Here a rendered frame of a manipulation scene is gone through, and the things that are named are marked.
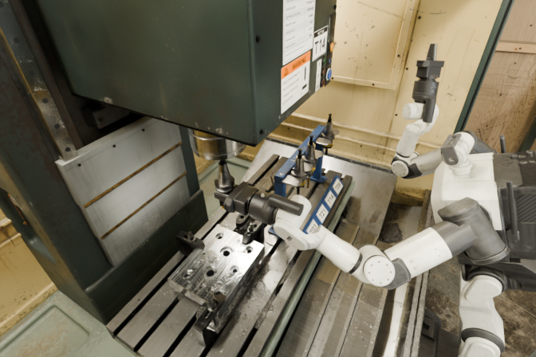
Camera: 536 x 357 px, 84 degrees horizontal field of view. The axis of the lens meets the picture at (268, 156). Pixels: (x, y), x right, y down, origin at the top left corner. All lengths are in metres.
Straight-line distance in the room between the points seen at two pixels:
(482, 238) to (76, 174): 1.18
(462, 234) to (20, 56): 1.21
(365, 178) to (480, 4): 0.98
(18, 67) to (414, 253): 1.12
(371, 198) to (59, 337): 1.63
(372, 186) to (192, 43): 1.44
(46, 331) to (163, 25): 1.48
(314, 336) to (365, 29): 1.36
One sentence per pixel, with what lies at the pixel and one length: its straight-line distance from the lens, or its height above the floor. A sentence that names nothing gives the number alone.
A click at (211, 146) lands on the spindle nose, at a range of 0.78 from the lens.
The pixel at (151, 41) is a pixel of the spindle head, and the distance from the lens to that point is 0.70.
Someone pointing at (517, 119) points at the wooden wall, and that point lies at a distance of 3.63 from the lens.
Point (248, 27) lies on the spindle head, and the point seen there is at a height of 1.83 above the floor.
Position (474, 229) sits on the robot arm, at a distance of 0.95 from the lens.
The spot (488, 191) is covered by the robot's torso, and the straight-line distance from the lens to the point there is 1.06.
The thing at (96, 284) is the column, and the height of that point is 0.87.
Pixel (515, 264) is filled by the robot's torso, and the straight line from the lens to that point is 1.30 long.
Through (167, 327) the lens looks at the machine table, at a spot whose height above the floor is 0.90.
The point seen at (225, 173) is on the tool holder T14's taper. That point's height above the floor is 1.39.
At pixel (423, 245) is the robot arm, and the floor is 1.29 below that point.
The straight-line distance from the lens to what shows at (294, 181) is 1.14.
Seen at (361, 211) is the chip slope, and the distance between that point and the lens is 1.77.
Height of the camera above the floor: 1.93
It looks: 34 degrees down
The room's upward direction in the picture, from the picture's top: 2 degrees counter-clockwise
